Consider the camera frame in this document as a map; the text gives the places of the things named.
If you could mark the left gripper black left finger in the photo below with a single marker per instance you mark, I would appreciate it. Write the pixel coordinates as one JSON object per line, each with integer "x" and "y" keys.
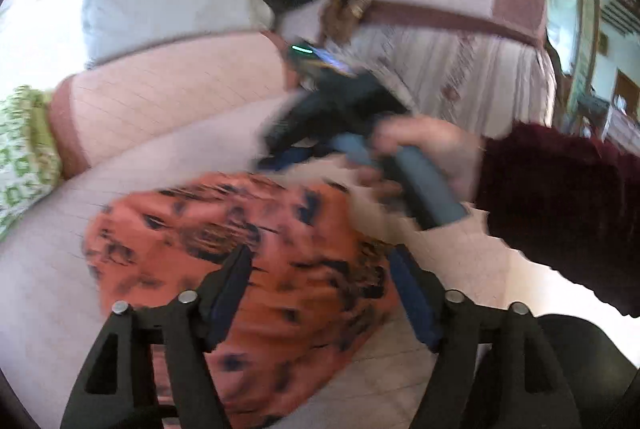
{"x": 148, "y": 365}

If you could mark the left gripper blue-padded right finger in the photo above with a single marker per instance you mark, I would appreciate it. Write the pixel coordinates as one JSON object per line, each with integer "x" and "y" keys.
{"x": 494, "y": 368}

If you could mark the orange black floral blouse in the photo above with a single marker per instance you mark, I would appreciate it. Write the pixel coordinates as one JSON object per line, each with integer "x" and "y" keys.
{"x": 263, "y": 291}

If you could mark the dark red sleeved forearm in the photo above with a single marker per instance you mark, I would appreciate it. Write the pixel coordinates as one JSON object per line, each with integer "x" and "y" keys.
{"x": 567, "y": 202}

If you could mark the person's right hand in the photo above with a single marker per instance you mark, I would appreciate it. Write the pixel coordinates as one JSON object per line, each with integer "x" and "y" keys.
{"x": 456, "y": 153}

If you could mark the striped floral pillow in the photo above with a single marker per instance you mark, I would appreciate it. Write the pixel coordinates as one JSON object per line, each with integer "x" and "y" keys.
{"x": 479, "y": 82}

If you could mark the pink quilted bolster cushion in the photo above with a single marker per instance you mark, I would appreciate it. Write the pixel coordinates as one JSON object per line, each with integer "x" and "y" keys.
{"x": 104, "y": 111}

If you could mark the grey blue pillow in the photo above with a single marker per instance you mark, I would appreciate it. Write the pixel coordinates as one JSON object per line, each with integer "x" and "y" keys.
{"x": 115, "y": 28}

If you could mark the green white checkered pillow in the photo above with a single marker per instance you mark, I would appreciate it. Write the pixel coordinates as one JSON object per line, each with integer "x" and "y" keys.
{"x": 29, "y": 162}

